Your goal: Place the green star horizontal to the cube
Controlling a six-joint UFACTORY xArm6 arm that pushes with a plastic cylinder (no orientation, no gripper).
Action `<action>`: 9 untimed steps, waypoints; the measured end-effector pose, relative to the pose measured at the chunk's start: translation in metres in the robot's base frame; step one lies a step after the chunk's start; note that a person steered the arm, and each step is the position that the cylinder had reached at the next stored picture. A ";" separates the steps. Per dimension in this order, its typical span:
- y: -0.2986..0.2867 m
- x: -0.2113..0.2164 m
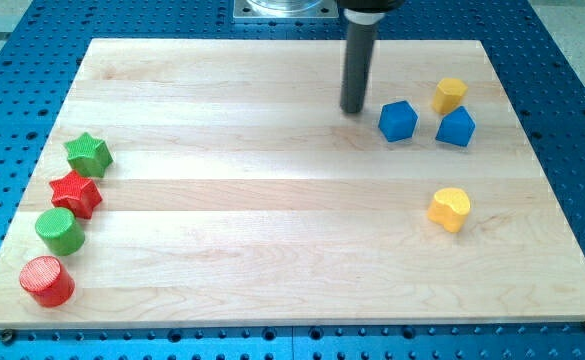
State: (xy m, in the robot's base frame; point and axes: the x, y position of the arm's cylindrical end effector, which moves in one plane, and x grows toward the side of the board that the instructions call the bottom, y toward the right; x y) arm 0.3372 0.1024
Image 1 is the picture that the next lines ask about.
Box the light wooden board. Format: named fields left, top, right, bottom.
left=0, top=39, right=585, bottom=329

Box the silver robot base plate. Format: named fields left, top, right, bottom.
left=233, top=0, right=339, bottom=20

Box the blue pentagon block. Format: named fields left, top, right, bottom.
left=435, top=106, right=476, bottom=147

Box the blue perforated metal plate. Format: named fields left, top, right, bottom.
left=0, top=1, right=585, bottom=359

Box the red star block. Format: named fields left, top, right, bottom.
left=49, top=170, right=102, bottom=219

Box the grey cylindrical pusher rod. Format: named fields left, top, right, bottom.
left=340, top=9, right=384, bottom=114

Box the black robot arm end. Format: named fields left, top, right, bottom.
left=336, top=0, right=405, bottom=13

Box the yellow hexagon block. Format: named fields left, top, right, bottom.
left=432, top=78, right=468, bottom=115

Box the red cylinder block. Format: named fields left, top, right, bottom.
left=19, top=255, right=75, bottom=308

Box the green star block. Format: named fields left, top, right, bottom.
left=64, top=132, right=113, bottom=178

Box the yellow heart block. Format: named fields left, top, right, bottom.
left=427, top=187, right=471, bottom=233

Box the blue cube block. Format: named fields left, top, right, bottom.
left=378, top=100, right=418, bottom=142

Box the green cylinder block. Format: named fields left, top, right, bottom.
left=34, top=207, right=85, bottom=256

